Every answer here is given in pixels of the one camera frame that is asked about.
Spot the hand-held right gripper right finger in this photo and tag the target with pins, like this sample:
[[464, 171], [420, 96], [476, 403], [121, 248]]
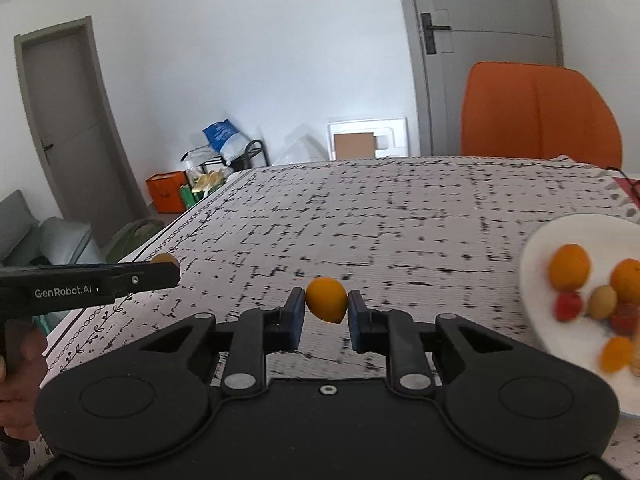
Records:
[[356, 326]]

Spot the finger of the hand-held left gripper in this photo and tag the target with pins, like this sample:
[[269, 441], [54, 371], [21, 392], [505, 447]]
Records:
[[150, 277]]

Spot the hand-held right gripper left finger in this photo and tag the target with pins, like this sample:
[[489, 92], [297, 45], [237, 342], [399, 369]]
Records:
[[297, 325]]

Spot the yellow-brown round fruit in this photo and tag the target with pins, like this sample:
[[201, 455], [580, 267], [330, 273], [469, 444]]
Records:
[[602, 301], [165, 258]]

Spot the small orange kumquat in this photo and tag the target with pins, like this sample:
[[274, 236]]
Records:
[[326, 306], [616, 353]]

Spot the red lychee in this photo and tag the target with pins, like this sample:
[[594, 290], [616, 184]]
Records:
[[569, 306]]

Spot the large orange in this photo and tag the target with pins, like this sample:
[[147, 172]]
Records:
[[569, 266], [627, 280]]

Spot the white oval plate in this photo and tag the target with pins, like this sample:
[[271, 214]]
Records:
[[580, 345]]

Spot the dark red round fruit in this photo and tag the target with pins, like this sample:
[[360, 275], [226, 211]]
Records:
[[625, 321]]

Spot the person's left hand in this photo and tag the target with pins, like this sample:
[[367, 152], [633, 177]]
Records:
[[22, 395]]

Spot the green bag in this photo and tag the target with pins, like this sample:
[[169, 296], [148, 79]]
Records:
[[135, 241]]

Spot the grey sofa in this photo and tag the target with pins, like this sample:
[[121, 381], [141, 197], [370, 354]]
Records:
[[45, 240]]

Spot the orange cardboard box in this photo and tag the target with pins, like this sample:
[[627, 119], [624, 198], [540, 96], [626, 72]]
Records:
[[167, 192]]

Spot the green bottle pack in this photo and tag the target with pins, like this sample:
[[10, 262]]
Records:
[[188, 196]]

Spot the yellow and white bag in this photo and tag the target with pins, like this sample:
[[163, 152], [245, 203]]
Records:
[[207, 181]]

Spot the black-and-white printed tablecloth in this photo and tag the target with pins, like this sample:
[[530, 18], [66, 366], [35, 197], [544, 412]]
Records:
[[400, 220]]

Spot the grey interior door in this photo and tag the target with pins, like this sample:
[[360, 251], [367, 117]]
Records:
[[70, 135]]

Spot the blue and white bag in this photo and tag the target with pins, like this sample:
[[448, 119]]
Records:
[[222, 137]]

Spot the black metal rack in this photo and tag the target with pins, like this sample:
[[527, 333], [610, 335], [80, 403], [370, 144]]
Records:
[[252, 155]]

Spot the translucent plastic sheet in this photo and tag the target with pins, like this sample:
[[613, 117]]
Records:
[[300, 149]]

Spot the brown cardboard sheet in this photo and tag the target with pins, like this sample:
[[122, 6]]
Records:
[[355, 146]]

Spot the white foam box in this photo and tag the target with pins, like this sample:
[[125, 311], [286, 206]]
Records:
[[395, 132]]

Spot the orange chair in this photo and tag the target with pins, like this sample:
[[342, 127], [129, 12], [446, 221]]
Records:
[[540, 110]]

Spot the grey door with black lock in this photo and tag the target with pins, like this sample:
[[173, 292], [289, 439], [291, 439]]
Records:
[[480, 60]]

